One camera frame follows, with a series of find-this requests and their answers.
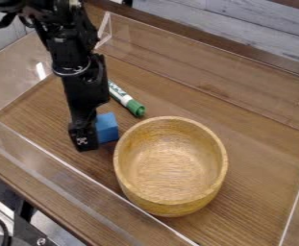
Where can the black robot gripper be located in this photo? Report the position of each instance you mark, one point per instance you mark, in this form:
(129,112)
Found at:
(86,87)

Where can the blue foam block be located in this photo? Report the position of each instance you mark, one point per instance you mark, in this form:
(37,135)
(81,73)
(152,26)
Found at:
(106,127)

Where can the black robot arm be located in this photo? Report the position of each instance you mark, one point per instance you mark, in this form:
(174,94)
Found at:
(70,37)

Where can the brown wooden bowl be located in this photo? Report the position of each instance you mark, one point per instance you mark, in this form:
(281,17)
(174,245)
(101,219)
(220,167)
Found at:
(172,164)

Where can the green white marker pen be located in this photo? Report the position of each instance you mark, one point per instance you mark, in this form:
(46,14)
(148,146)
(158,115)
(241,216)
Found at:
(126,100)

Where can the clear acrylic tray wall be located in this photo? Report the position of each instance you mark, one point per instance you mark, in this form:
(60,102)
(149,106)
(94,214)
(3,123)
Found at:
(247,100)

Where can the black metal table frame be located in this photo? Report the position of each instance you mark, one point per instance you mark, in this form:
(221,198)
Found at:
(26,234)

